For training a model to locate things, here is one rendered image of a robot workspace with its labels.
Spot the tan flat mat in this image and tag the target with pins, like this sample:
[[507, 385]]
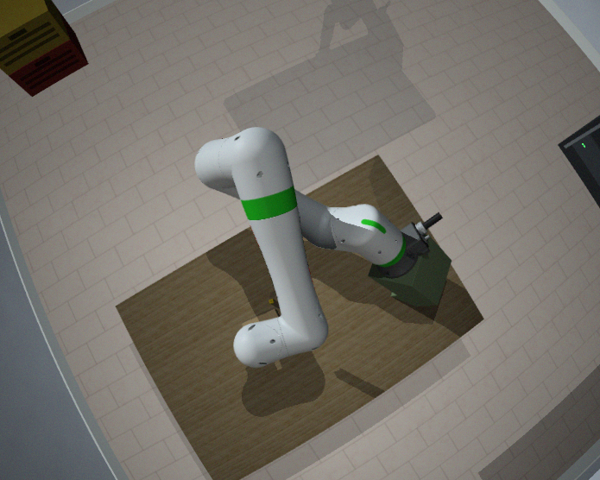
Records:
[[269, 315]]

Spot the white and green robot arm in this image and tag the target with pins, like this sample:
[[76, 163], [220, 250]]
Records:
[[253, 166]]

